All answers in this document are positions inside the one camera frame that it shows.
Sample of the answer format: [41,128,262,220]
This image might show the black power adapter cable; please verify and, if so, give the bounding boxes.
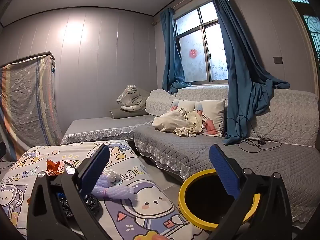
[219,115,283,153]

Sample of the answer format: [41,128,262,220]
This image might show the orange snack wrapper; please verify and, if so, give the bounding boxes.
[46,159,75,177]

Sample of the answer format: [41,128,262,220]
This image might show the frosted glass window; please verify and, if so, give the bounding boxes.
[174,1,229,84]

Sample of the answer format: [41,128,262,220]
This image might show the black plastic bag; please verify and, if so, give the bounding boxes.
[59,197,73,218]
[85,195,99,210]

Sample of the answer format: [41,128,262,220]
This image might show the baby print pillows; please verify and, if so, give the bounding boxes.
[175,86,229,105]

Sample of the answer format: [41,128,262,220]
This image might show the cartoon printed blanket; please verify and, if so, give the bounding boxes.
[0,140,210,240]

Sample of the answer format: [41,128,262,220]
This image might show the grey quilted sofa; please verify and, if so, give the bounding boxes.
[60,85,320,230]

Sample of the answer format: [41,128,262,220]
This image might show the purple foam net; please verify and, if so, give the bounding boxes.
[91,174,138,200]

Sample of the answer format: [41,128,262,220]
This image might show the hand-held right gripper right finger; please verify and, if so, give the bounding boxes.
[209,144,293,240]

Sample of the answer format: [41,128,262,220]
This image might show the yellow rimmed black trash bin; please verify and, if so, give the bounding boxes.
[178,169,262,231]

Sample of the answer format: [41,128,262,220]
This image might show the cream blanket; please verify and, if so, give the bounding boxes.
[152,108,195,137]

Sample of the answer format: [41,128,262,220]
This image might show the white lace sofa cover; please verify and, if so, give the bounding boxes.
[250,89,318,148]
[146,89,177,115]

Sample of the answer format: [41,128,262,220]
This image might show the baby print pillow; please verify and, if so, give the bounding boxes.
[171,99,196,117]
[194,99,226,137]

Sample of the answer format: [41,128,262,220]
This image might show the white foam net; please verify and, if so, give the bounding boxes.
[102,169,120,182]

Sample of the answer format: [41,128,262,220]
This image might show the grey bolster pillow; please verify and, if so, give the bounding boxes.
[109,108,150,119]

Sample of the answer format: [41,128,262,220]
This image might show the pale yellow cloth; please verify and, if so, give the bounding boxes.
[186,111,204,133]

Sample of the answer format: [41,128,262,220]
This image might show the white tiger plush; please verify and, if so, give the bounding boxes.
[116,84,148,112]

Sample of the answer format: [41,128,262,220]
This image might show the green patterned glass door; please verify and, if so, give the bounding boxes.
[282,0,320,63]

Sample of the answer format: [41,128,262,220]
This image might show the striped patterned sheet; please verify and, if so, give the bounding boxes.
[0,54,63,160]

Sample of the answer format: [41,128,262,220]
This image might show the blue curtain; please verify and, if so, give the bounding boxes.
[160,7,192,95]
[205,0,290,146]

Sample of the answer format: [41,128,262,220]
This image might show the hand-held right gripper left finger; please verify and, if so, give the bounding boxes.
[27,144,112,240]

